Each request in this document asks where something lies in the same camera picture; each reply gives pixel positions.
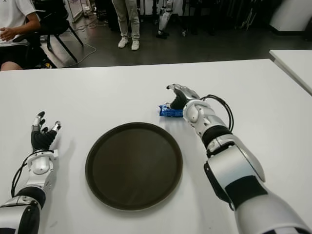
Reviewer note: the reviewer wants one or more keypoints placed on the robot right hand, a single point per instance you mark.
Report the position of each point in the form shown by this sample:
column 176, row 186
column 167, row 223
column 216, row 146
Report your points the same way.
column 180, row 100

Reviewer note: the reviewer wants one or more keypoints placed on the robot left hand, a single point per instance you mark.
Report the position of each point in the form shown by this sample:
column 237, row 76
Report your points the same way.
column 41, row 141

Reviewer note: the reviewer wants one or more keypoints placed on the blue Oreo packet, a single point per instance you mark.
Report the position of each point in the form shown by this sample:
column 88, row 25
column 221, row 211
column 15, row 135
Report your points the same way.
column 170, row 113

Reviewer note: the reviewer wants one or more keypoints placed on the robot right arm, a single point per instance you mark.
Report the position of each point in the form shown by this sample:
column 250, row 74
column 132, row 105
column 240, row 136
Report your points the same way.
column 234, row 165

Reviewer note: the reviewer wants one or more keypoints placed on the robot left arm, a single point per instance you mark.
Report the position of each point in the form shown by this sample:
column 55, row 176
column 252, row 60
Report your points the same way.
column 40, row 165

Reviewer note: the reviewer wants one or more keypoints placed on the yellow black floor object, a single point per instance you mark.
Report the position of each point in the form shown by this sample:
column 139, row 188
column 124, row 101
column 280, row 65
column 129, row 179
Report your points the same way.
column 46, row 65

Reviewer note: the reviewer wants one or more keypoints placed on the round dark brown tray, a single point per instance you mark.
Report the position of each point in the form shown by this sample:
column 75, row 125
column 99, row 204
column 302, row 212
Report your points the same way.
column 134, row 165

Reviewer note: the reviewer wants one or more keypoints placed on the background humanoid robot legs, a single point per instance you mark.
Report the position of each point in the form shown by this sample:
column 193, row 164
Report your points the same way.
column 164, row 18

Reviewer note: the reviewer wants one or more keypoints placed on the standing person beige trousers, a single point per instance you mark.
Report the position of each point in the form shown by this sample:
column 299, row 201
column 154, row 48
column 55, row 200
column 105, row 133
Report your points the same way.
column 132, row 19

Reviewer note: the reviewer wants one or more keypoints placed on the folded metal racks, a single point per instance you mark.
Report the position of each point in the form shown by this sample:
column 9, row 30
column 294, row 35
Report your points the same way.
column 248, row 19

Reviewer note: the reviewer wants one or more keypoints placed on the black chair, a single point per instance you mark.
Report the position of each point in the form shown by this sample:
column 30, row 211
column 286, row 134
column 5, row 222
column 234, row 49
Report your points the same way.
column 54, row 24

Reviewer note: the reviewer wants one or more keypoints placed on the white side table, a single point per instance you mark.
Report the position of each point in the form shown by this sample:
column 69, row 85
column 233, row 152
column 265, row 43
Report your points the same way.
column 292, row 61

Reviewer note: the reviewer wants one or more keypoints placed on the seated person white shirt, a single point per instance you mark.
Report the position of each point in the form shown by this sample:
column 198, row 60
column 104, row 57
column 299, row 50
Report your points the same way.
column 14, row 12

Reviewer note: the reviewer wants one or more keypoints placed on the white upright panel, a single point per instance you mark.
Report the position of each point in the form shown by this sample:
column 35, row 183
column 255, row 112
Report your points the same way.
column 73, row 9

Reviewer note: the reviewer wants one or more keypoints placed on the white cabinet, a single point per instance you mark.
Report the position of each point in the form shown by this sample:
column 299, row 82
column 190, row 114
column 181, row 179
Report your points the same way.
column 290, row 14

